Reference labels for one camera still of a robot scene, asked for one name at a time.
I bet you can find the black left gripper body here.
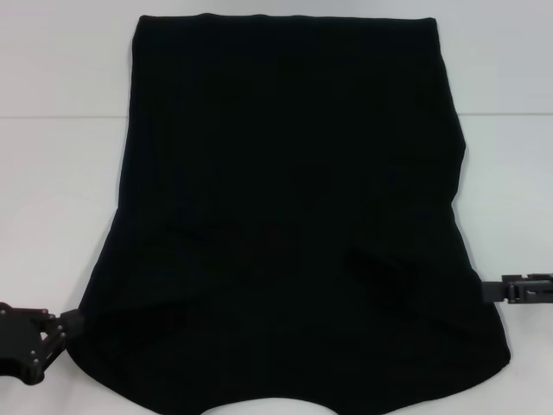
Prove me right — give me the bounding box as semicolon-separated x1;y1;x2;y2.
0;302;55;384

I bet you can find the black shirt with FREE print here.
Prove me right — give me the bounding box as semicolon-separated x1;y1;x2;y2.
75;14;513;403

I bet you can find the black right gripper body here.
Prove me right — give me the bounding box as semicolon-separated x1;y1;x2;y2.
500;271;553;306

